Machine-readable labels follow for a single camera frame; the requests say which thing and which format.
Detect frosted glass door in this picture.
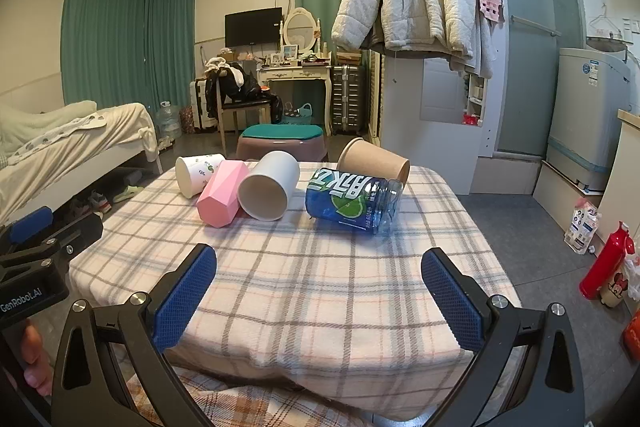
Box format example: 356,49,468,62
489,0,587,158

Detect white printed bag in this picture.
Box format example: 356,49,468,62
564,196,601,254

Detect green seat cushion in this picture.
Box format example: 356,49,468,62
242,124,324,141

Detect blue-label plastic bottle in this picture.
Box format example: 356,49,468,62
305,167,404,236

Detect wooden chair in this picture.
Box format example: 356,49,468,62
217,76,275,158

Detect white wardrobe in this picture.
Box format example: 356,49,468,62
369,0,490,196

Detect person's left hand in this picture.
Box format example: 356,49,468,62
19,323,54,398

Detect pile of clothes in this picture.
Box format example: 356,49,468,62
202,55,262,102

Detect pink faceted cup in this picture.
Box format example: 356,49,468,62
196,160,250,229

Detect silver suitcase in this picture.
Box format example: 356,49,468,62
330,64,369,137

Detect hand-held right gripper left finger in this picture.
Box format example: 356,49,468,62
50,243,218,427

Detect white platform block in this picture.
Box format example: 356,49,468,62
531,159,604,208

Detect white washing machine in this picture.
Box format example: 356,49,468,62
545,47,632,193

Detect white floral paper cup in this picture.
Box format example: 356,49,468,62
175,153,227,200

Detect mauve plastic stool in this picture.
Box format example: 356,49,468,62
235,129,329,164

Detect bed with beige bedding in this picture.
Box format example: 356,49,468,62
0,99,164,229

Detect red water bottle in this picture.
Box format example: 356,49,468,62
579,221,636,301

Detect teal basket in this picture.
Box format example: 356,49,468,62
282,102,314,126

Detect white counter cabinet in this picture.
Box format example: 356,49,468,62
596,109,640,260

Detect wide green curtain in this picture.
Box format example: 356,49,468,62
59,0,149,110

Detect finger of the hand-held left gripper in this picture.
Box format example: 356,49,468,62
0,212,104,284
0,205,55,254

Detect orange packet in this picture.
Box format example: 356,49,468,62
620,311,640,362

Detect plain white cup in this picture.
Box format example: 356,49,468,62
237,150,301,222

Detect narrow green curtain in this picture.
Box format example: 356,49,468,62
146,0,197,110

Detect white vanity table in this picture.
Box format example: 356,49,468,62
256,60,333,136

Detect green slippers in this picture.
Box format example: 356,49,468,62
112,184,146,204

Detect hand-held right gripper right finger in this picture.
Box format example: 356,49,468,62
421,248,587,427

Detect grey sneakers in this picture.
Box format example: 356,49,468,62
74,191,113,215

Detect brown paper cup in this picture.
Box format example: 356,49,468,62
336,137,411,186

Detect clear water jug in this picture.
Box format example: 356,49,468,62
155,101,184,140

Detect oval white mirror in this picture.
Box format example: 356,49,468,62
280,7,321,50

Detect plaid tablecloth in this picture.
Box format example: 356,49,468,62
67,161,522,423

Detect wire clothes hanger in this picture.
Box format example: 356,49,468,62
588,3,626,40

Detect brown plaid cloth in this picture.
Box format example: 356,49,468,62
125,366,426,427

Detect cartoon print cup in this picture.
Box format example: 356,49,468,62
599,264,632,308

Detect black television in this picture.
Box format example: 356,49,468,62
224,7,283,50

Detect grey hanging garment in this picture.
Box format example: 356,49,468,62
446,7,502,80

